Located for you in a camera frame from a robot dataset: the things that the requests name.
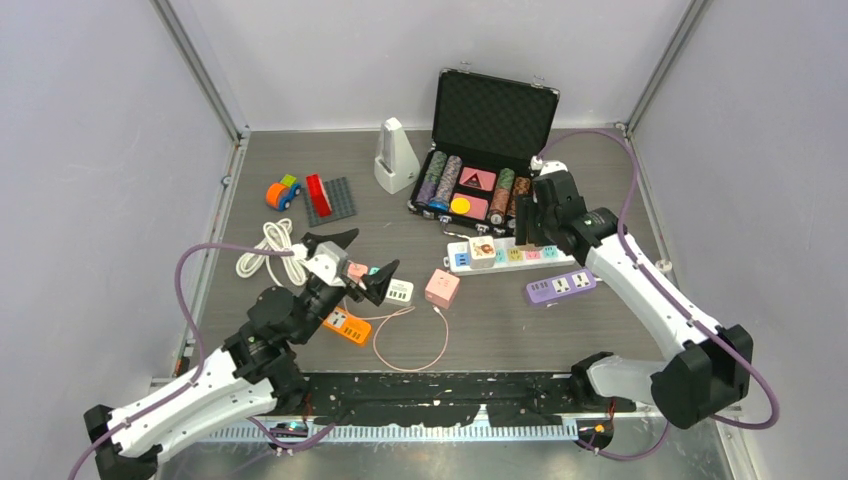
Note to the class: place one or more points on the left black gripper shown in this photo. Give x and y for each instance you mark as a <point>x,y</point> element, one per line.
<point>376,285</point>

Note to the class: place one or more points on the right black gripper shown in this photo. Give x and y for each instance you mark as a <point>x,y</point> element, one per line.
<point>526,208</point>

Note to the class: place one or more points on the purple power strip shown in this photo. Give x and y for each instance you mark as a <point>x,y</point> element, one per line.
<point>554,289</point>

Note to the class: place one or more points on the white cube socket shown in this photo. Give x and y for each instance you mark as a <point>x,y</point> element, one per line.
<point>482,252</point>

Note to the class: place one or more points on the pink cube socket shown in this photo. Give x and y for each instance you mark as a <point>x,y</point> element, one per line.
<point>442,288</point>

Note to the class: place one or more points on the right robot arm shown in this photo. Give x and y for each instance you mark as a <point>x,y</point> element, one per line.
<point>704,365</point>

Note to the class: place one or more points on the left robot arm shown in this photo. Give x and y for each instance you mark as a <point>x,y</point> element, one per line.
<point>253,372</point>

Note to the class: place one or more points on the pink charger plug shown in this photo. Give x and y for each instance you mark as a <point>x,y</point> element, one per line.
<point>356,271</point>

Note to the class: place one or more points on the white power strip with usb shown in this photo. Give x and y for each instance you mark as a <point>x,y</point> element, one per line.
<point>400,293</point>

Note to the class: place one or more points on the orange power strip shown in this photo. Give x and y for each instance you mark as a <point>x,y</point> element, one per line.
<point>349,326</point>

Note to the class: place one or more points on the white colourful power strip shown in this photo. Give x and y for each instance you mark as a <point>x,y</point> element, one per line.
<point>510,257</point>

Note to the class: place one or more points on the grey building baseplate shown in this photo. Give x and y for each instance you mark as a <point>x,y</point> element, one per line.
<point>341,200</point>

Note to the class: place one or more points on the red toy brick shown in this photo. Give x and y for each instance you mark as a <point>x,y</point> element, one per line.
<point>319,196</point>

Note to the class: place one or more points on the black poker chip case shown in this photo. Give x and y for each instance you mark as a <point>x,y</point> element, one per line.
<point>490,123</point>

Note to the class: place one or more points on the white metronome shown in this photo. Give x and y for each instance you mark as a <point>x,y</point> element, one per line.
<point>396,166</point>

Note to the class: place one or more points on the toy car blocks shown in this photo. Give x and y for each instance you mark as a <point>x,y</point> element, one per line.
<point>281,194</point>

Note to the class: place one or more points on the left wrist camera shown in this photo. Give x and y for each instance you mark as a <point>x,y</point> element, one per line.
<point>327,262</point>

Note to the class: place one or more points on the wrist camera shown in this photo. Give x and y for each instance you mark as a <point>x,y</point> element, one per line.
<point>327,262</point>
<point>540,166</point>

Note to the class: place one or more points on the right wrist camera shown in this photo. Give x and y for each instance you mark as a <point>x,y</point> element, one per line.
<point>540,166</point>

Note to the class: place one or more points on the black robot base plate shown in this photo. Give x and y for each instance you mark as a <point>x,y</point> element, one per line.
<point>377,399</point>

